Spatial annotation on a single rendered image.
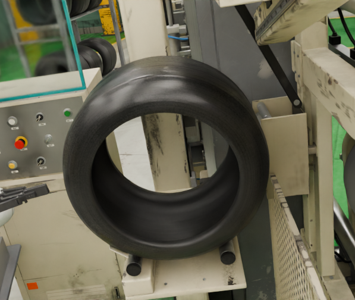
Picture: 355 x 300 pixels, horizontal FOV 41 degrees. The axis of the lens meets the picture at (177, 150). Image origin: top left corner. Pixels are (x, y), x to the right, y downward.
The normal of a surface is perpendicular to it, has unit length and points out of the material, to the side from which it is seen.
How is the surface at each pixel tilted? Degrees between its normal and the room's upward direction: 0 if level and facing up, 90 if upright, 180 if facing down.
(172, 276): 0
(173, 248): 101
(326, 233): 90
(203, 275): 0
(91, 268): 90
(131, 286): 90
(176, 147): 90
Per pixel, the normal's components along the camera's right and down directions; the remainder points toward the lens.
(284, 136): 0.00, 0.40
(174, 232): -0.07, -0.91
